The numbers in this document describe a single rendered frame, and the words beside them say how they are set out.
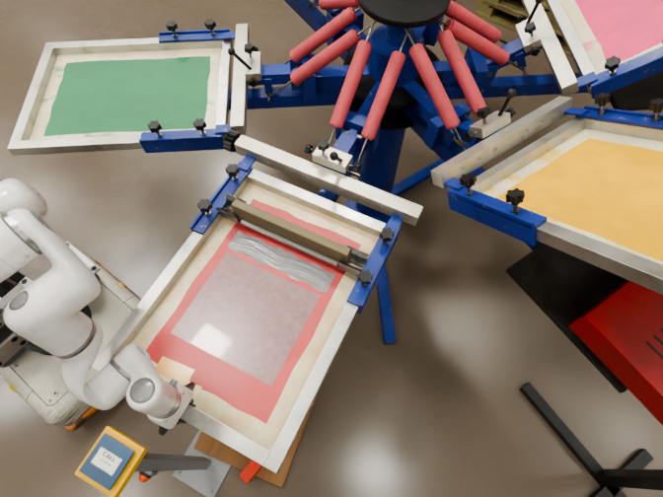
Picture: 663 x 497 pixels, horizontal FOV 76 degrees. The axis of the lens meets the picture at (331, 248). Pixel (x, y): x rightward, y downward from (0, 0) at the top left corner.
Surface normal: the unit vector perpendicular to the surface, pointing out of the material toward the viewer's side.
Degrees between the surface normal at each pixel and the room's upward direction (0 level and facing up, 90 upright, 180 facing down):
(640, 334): 0
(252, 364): 1
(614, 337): 0
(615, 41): 32
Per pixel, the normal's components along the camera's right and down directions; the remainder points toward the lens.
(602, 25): -0.53, -0.36
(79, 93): 0.00, -0.46
